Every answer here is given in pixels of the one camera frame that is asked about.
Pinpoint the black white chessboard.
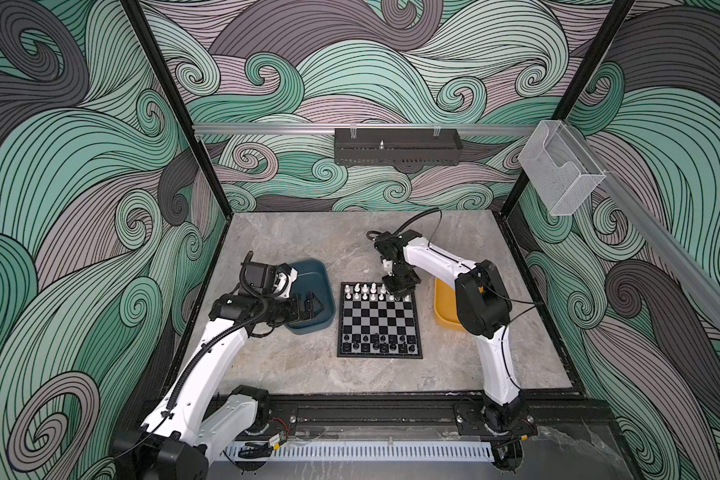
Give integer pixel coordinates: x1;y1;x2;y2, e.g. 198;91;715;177
337;283;423;359

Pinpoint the white chess pieces group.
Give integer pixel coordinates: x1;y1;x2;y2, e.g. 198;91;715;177
342;282;414;302

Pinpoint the black chess pieces group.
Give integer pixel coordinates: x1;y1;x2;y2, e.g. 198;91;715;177
338;334;420;356

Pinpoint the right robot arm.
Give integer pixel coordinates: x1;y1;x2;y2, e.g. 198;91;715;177
366;230;522;431

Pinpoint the clear plastic wall box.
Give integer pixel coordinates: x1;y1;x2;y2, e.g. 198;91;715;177
518;120;605;217

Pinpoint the aluminium wall rail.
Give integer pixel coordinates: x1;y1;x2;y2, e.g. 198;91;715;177
192;122;536;137

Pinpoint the white slotted cable duct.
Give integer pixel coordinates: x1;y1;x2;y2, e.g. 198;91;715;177
254;441;494;463

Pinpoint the teal plastic bin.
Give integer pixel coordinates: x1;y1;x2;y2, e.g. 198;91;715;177
287;259;336;335

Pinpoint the black perforated wall shelf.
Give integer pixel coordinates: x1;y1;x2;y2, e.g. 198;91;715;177
333;129;464;168

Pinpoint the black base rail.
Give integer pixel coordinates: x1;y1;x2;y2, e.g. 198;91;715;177
254;389;613;439

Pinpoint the yellow plastic tray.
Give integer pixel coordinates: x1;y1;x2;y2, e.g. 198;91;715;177
433;279;465;332

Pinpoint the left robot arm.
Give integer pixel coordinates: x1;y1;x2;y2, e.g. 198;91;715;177
111;256;322;479

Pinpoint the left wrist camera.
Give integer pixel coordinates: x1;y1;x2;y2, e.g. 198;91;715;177
272;264;298;299

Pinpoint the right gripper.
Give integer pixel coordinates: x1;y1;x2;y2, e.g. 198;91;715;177
379;263;418;298

